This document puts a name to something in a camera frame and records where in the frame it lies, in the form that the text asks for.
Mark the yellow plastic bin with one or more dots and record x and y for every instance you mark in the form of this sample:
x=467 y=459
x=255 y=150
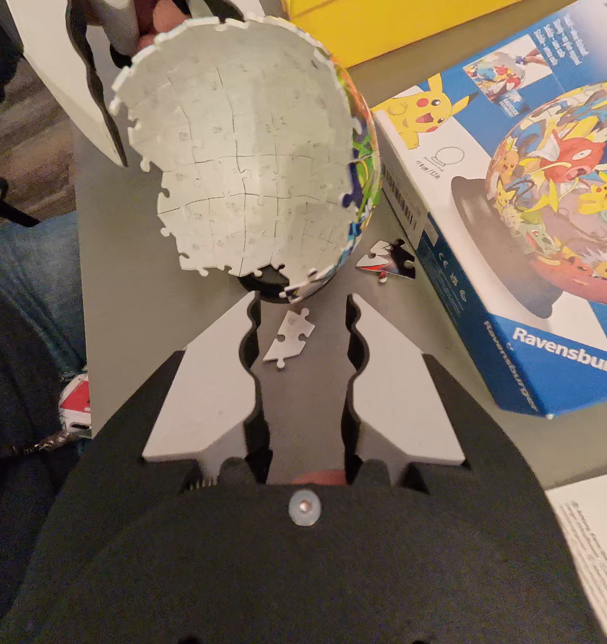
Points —
x=384 y=25

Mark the person's blue jeans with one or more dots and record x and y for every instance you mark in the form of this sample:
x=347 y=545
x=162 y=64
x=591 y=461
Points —
x=32 y=271

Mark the white instruction sheet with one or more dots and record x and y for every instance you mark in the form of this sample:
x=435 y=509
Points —
x=595 y=543

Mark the red white badge card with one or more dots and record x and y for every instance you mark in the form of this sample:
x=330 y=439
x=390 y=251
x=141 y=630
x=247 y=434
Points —
x=74 y=402

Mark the black ball stand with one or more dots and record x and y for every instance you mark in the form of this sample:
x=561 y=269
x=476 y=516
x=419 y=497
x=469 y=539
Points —
x=263 y=287

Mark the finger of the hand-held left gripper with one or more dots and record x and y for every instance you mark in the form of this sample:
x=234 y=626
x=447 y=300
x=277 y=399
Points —
x=47 y=50
x=218 y=7

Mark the white puzzle piece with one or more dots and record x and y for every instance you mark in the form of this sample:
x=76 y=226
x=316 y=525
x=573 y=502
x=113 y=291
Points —
x=291 y=337

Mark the blue puzzle box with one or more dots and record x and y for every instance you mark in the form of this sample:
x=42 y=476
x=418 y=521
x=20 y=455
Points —
x=484 y=312

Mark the colourful puzzle ball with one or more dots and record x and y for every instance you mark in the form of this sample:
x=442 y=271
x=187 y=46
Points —
x=243 y=151

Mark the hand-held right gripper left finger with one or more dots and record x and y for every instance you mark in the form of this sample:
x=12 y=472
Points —
x=203 y=402

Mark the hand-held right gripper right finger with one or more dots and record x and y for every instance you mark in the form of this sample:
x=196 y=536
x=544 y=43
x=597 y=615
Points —
x=409 y=402

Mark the person's left hand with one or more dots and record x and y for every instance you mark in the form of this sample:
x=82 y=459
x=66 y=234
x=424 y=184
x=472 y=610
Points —
x=162 y=20

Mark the black red puzzle piece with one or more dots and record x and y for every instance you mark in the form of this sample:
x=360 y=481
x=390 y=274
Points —
x=384 y=261

